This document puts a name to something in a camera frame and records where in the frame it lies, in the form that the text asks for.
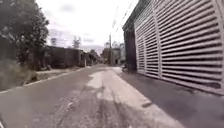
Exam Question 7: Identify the distant buildings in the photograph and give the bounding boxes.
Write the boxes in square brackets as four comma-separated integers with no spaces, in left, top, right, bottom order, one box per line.
[101,43,127,66]

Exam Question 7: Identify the pole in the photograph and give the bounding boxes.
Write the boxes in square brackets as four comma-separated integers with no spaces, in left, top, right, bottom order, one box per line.
[108,33,113,65]

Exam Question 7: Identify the grey concrete road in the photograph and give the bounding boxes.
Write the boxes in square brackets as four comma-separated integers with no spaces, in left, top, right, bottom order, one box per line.
[0,63,224,128]

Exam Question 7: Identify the small distant tree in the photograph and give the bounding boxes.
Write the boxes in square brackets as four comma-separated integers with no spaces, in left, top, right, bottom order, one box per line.
[72,35,82,50]

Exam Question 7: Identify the pale kerb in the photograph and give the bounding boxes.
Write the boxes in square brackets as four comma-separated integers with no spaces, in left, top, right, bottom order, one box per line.
[0,66,92,95]

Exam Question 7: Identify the large leafy tree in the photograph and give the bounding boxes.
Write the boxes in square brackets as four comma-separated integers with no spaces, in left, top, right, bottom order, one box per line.
[0,0,51,68]

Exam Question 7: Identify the overgrown verge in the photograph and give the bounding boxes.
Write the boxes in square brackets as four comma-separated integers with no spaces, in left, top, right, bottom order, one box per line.
[0,59,88,92]

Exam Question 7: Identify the dark long wall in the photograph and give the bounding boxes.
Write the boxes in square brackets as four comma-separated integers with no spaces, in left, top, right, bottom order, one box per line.
[45,45,85,70]

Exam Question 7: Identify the overhead wires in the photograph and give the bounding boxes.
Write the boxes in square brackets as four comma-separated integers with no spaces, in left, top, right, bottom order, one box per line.
[111,0,138,35]

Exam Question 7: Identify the pale slatted wall building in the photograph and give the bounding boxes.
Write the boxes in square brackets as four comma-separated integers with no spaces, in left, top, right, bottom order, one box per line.
[133,0,224,96]

